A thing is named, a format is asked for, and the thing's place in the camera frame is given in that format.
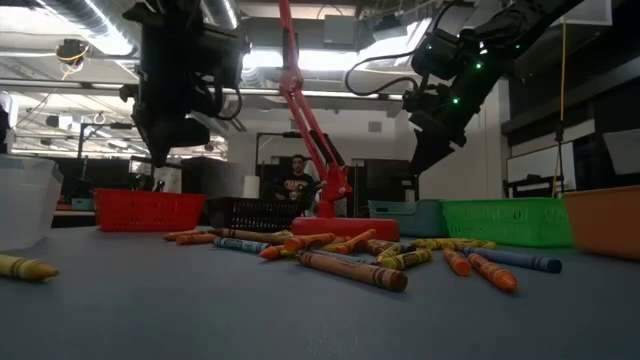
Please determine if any whiteboard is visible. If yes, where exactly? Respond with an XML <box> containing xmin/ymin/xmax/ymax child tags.
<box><xmin>505</xmin><ymin>141</ymin><xmax>577</xmax><ymax>194</ymax></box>

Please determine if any red mesh basket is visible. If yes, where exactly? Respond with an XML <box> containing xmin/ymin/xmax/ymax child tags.
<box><xmin>92</xmin><ymin>188</ymin><xmax>207</xmax><ymax>233</ymax></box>

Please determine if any clear plastic bin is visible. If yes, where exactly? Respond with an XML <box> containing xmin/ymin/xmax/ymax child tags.
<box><xmin>0</xmin><ymin>154</ymin><xmax>65</xmax><ymax>253</ymax></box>

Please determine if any silver ventilation duct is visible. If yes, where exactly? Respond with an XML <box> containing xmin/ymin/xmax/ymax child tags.
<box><xmin>42</xmin><ymin>0</ymin><xmax>151</xmax><ymax>57</ymax></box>

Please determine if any white paper roll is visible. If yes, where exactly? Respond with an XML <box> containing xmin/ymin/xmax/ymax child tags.
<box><xmin>242</xmin><ymin>174</ymin><xmax>262</xmax><ymax>200</ymax></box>

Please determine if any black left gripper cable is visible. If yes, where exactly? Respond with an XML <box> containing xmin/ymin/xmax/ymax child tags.
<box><xmin>197</xmin><ymin>69</ymin><xmax>245</xmax><ymax>122</ymax></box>

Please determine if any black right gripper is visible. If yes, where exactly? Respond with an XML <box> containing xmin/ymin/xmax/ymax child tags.
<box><xmin>402</xmin><ymin>68</ymin><xmax>497</xmax><ymax>176</ymax></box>

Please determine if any yellow power cable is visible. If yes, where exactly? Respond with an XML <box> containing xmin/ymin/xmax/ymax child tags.
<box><xmin>551</xmin><ymin>19</ymin><xmax>569</xmax><ymax>197</ymax></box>

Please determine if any brown crayon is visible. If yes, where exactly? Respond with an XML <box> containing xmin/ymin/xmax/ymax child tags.
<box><xmin>207</xmin><ymin>227</ymin><xmax>295</xmax><ymax>246</ymax></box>
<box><xmin>296</xmin><ymin>250</ymin><xmax>409</xmax><ymax>294</ymax></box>
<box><xmin>364</xmin><ymin>239</ymin><xmax>402</xmax><ymax>257</ymax></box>

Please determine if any person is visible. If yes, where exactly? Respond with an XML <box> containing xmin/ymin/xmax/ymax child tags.
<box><xmin>273</xmin><ymin>153</ymin><xmax>321</xmax><ymax>211</ymax></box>

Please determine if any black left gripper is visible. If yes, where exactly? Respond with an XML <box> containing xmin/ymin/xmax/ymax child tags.
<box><xmin>132</xmin><ymin>29</ymin><xmax>249</xmax><ymax>169</ymax></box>

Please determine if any orange plastic bin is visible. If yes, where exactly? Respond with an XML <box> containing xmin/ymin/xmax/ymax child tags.
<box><xmin>563</xmin><ymin>184</ymin><xmax>640</xmax><ymax>262</ymax></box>

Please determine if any white wall panel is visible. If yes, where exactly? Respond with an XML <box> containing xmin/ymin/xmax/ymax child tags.
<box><xmin>602</xmin><ymin>128</ymin><xmax>640</xmax><ymax>176</ymax></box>

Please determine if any red desk lamp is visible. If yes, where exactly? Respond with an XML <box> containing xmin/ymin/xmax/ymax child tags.
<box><xmin>277</xmin><ymin>0</ymin><xmax>401</xmax><ymax>243</ymax></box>

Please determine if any blue-grey table mat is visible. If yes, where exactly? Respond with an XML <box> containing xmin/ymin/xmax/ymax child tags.
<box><xmin>0</xmin><ymin>225</ymin><xmax>640</xmax><ymax>360</ymax></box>

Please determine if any orange crayon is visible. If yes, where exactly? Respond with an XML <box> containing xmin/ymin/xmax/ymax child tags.
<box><xmin>441</xmin><ymin>247</ymin><xmax>472</xmax><ymax>278</ymax></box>
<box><xmin>258</xmin><ymin>244</ymin><xmax>301</xmax><ymax>261</ymax></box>
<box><xmin>466</xmin><ymin>252</ymin><xmax>520</xmax><ymax>294</ymax></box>
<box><xmin>175</xmin><ymin>233</ymin><xmax>221</xmax><ymax>246</ymax></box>
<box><xmin>333</xmin><ymin>228</ymin><xmax>378</xmax><ymax>256</ymax></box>
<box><xmin>284</xmin><ymin>232</ymin><xmax>338</xmax><ymax>253</ymax></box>
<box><xmin>162</xmin><ymin>229</ymin><xmax>207</xmax><ymax>242</ymax></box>

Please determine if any black ceiling-mounted device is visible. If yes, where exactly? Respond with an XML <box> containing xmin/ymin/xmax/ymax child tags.
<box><xmin>54</xmin><ymin>38</ymin><xmax>92</xmax><ymax>67</ymax></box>

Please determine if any teal plastic basket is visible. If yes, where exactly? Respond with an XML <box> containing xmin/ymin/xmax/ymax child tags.
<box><xmin>368</xmin><ymin>198</ymin><xmax>451</xmax><ymax>238</ymax></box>

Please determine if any blue crayon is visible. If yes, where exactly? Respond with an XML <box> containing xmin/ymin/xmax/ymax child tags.
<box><xmin>462</xmin><ymin>246</ymin><xmax>564</xmax><ymax>275</ymax></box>
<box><xmin>213</xmin><ymin>236</ymin><xmax>272</xmax><ymax>255</ymax></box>
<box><xmin>304</xmin><ymin>249</ymin><xmax>377</xmax><ymax>267</ymax></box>

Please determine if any green mesh basket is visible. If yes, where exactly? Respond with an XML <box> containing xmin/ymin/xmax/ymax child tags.
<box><xmin>439</xmin><ymin>197</ymin><xmax>575</xmax><ymax>249</ymax></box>

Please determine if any black mesh basket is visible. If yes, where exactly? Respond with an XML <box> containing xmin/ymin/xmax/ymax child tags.
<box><xmin>206</xmin><ymin>196</ymin><xmax>307</xmax><ymax>233</ymax></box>

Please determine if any grey ceiling unit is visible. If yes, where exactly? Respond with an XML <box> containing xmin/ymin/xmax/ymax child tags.
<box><xmin>323</xmin><ymin>14</ymin><xmax>359</xmax><ymax>46</ymax></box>

